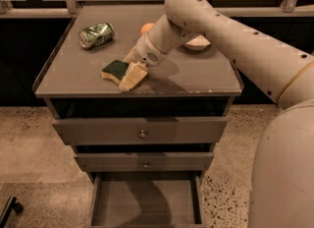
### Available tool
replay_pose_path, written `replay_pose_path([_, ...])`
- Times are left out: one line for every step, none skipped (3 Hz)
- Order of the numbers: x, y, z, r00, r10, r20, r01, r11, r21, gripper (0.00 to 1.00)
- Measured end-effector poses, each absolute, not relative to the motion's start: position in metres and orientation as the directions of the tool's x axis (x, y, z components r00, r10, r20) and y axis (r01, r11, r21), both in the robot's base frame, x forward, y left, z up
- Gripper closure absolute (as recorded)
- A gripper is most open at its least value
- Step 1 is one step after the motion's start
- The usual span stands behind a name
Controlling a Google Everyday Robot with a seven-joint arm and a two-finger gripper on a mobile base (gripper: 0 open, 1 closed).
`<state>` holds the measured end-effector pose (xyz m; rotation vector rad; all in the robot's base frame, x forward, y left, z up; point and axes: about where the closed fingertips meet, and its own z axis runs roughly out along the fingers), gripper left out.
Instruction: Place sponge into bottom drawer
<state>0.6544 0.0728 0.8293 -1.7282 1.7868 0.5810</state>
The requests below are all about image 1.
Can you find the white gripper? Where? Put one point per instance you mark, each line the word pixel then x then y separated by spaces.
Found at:
pixel 144 52

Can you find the green and yellow sponge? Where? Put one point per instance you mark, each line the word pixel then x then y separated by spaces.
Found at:
pixel 115 71

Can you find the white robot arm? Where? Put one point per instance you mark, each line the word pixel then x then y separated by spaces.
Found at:
pixel 282 182

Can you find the grey drawer cabinet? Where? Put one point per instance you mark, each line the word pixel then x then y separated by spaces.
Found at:
pixel 187 84

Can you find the grey top drawer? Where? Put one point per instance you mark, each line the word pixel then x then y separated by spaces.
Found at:
pixel 97 131

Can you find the grey drawer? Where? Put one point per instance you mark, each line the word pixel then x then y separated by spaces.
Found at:
pixel 97 131
pixel 146 200
pixel 151 161

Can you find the grey middle drawer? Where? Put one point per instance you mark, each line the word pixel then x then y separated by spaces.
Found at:
pixel 151 161

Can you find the grey bottom drawer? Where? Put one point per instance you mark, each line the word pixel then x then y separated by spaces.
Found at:
pixel 146 200

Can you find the orange fruit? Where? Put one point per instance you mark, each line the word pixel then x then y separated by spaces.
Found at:
pixel 146 27

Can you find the crushed green soda can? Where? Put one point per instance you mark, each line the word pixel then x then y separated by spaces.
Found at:
pixel 96 35

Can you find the white bowl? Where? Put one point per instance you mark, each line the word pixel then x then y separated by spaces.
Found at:
pixel 197 44

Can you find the black caster wheel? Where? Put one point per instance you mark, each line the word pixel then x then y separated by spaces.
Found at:
pixel 10 205

